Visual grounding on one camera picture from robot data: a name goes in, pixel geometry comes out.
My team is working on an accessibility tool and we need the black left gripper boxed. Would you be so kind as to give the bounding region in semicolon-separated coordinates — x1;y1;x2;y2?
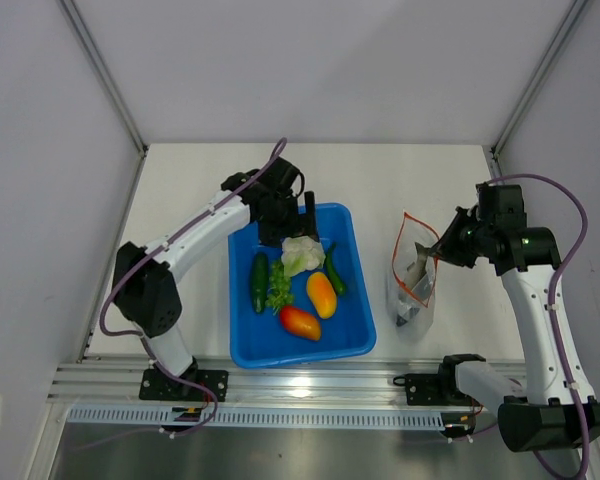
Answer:
256;191;317;249

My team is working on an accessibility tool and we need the green chili pepper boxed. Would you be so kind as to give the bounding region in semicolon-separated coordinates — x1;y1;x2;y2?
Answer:
324;243;347;296

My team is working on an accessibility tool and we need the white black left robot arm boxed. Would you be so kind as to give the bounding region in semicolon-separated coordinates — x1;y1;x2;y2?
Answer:
111;158;318;400

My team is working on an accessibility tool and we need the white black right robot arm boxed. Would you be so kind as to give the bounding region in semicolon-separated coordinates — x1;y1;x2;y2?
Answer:
432;183;600;452

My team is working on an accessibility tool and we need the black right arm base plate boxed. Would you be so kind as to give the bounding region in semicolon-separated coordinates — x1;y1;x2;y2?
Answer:
392;373;471;406

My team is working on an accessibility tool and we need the white green cabbage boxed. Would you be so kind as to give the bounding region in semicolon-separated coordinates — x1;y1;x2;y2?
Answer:
281;236;326;277

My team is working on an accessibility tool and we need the blue plastic tray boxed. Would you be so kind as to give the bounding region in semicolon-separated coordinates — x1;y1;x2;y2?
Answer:
228;202;378;370

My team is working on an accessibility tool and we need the red orange mango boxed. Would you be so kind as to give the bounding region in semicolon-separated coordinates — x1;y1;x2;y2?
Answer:
279;305;322;342

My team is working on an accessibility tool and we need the aluminium mounting rail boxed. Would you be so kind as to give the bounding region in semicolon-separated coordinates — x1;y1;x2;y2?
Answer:
47;356;439;409

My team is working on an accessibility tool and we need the yellow orange mango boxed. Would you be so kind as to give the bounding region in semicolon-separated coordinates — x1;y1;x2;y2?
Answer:
306;271;337;319

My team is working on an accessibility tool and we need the green grape bunch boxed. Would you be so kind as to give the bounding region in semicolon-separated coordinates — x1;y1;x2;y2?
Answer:
266;260;294;315

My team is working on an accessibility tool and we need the dark green cucumber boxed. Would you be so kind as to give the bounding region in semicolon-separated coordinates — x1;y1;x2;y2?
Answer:
250;252;269;314

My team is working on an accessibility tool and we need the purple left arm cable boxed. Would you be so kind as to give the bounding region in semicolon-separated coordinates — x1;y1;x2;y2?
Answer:
99;137;289;441

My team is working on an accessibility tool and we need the white slotted cable duct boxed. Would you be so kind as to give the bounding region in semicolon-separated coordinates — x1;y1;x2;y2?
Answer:
67;404;445;431

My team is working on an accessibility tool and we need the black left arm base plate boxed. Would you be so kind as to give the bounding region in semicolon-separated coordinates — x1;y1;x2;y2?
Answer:
138;369;229;402

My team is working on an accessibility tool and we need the clear zip top bag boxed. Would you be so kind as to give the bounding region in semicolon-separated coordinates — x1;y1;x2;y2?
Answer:
386;211;439;342

